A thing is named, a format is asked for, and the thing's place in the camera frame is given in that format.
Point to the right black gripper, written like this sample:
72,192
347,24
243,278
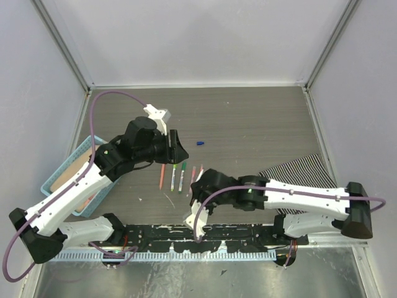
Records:
196,193

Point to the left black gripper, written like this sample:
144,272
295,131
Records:
175,154

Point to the white marker green end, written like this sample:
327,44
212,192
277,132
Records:
180,186

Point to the white marker lime end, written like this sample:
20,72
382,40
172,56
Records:
173,177

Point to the orange white marker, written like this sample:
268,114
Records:
201,169

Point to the pink highlighter pen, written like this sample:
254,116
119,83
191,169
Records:
192,179

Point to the orange slim pen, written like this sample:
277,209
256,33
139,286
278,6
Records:
161,181

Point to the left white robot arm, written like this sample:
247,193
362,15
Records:
43,227

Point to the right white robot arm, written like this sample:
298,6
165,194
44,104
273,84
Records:
319,209

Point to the striped black white cloth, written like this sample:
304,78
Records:
306,171

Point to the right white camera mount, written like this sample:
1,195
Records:
196,220

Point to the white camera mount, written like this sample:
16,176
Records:
196,220
160,116

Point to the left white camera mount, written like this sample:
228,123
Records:
160,116

